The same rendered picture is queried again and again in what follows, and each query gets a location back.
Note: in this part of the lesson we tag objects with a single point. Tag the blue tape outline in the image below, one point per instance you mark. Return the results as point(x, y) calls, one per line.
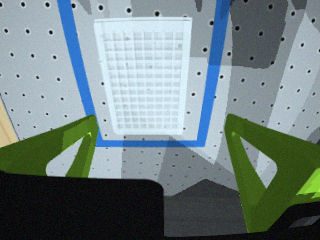
point(217, 45)

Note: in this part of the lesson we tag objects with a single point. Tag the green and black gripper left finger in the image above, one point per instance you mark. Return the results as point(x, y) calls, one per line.
point(31, 156)

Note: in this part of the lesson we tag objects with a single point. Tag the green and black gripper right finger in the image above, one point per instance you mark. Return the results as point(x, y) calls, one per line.
point(297, 179)

